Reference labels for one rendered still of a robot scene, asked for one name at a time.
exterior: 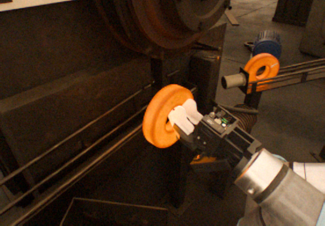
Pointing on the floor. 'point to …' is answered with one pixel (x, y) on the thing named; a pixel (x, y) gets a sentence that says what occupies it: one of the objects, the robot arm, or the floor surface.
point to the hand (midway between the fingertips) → (170, 110)
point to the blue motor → (267, 44)
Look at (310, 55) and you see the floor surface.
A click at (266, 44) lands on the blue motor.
